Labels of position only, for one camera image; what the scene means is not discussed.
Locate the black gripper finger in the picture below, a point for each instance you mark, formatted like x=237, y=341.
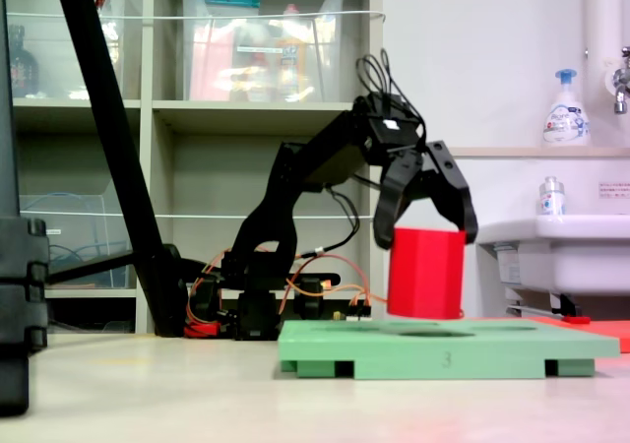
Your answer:
x=394, y=187
x=453, y=187

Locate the red octagonal pillar block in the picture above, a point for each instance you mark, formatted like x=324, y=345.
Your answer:
x=425, y=275

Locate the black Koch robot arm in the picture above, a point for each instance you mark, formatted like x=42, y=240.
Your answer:
x=275, y=216

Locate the white sink sticker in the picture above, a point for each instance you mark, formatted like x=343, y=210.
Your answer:
x=509, y=266

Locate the small clear bottle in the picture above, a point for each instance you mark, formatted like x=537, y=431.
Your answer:
x=550, y=202

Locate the orange-label bottle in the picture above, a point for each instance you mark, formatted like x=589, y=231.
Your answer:
x=291, y=59

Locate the white pump soap bottle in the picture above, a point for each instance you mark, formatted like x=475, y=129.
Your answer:
x=566, y=123

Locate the small circuit board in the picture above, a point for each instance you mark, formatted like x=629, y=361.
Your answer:
x=357, y=312

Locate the white sink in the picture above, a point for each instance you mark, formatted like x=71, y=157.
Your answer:
x=566, y=256

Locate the green shape sorter board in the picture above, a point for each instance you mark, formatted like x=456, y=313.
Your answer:
x=443, y=349

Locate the beige shelf unit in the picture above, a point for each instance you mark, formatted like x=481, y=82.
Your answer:
x=221, y=118

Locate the clear plastic storage bin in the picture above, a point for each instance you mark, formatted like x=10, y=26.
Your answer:
x=59, y=59
x=221, y=69
x=88, y=231

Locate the metal faucet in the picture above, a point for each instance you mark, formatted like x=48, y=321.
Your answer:
x=621, y=88

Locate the teal-edged plastic pouch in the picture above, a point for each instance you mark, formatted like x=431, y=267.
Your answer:
x=231, y=2

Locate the black tripod leg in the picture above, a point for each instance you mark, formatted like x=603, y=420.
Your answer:
x=98, y=69
x=7, y=118

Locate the black tripod brace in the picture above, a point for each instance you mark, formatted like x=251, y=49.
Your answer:
x=98, y=266

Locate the dark glass bottle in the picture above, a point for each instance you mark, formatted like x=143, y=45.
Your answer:
x=22, y=69

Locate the notched black stack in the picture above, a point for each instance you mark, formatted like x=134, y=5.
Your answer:
x=19, y=290

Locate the pink-text wall notice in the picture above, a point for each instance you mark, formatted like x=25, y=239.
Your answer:
x=614, y=190

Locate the white wall pipe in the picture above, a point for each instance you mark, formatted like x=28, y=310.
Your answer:
x=603, y=10

